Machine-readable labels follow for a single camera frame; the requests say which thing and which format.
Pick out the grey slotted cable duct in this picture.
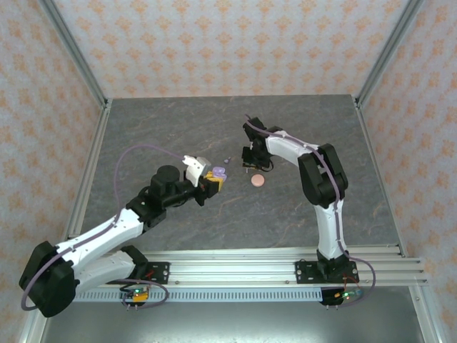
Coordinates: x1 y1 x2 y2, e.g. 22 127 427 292
73 288 322 303

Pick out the aluminium table side rail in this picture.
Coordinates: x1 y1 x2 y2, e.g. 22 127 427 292
353 96 410 258
56 99 114 258

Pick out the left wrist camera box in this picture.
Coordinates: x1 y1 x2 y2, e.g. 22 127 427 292
182 155 214 188

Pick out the grey metal sheet panel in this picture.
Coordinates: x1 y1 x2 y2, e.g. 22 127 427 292
39 300 426 343

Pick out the purple earbud charging case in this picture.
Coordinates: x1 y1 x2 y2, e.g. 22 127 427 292
211 164 229 184

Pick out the aluminium frame post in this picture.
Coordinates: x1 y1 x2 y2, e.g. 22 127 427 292
355 0 426 108
37 0 110 108

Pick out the aluminium mounting beam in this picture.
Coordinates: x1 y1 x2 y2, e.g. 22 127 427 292
37 249 428 287

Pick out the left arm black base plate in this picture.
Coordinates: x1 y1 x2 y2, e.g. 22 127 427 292
105 262 171 285

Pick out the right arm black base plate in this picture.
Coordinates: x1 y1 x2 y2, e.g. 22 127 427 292
295 260 358 285

